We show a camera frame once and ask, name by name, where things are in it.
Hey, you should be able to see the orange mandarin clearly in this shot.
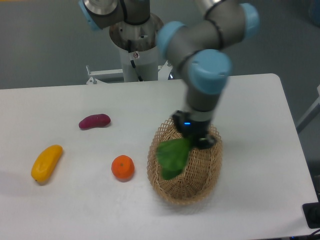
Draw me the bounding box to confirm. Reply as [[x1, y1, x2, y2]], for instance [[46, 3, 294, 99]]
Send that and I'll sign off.
[[111, 155, 135, 182]]

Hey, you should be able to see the yellow mango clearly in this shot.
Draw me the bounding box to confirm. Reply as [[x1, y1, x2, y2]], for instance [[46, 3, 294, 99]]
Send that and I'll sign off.
[[30, 144, 63, 184]]

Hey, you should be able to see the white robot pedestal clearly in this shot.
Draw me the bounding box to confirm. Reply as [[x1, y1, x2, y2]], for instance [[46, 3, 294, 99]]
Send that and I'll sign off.
[[84, 14, 176, 85]]

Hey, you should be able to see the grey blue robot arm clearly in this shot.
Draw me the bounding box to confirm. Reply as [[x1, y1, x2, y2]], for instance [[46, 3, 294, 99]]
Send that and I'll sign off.
[[78, 0, 260, 149]]

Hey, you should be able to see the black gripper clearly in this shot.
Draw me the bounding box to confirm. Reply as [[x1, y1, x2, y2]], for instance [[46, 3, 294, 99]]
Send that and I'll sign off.
[[172, 110, 217, 150]]

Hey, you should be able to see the black device at table edge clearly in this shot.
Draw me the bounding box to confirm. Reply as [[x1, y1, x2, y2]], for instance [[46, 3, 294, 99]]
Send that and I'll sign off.
[[302, 202, 320, 229]]

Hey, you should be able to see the purple sweet potato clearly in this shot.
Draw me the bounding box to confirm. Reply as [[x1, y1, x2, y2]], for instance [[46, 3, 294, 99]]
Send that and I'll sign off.
[[78, 114, 111, 130]]

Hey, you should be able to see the green bok choy vegetable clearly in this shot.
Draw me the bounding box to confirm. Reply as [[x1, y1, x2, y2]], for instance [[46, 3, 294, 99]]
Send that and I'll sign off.
[[156, 137, 193, 180]]

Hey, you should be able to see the oval wicker basket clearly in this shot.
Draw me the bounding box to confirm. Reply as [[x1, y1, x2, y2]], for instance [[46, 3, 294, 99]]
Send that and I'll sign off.
[[146, 117, 223, 205]]

